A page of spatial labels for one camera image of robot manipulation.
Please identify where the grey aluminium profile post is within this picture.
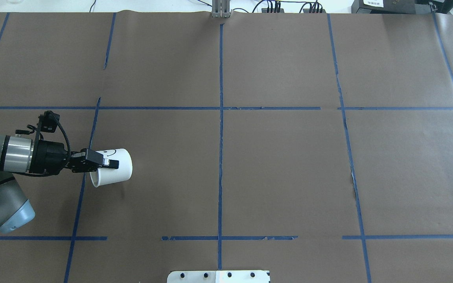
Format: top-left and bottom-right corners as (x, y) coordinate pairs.
(212, 0), (232, 18)

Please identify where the black power strip left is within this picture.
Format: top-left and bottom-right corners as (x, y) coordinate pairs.
(257, 0), (284, 14)

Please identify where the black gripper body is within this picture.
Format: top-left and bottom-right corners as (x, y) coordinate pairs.
(29, 140), (104, 175)

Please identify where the black device with label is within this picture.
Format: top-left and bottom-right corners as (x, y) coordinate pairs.
(351, 0), (433, 15)

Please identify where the black power strip right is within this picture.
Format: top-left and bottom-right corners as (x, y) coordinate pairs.
(299, 0), (326, 14)

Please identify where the black power strip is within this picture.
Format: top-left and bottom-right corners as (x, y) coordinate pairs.
(257, 0), (284, 14)
(299, 0), (326, 14)

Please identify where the black camera cable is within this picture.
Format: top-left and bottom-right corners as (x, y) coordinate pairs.
(52, 116), (72, 154)

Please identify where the white metal mounting plate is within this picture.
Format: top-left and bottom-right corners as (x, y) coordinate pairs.
(167, 269), (271, 283)

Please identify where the white smiley face mug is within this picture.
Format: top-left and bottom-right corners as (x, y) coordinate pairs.
(90, 149), (133, 187)

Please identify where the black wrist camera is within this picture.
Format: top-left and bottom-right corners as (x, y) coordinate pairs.
(38, 110), (61, 133)

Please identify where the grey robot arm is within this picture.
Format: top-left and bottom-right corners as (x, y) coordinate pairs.
(0, 135), (123, 233)

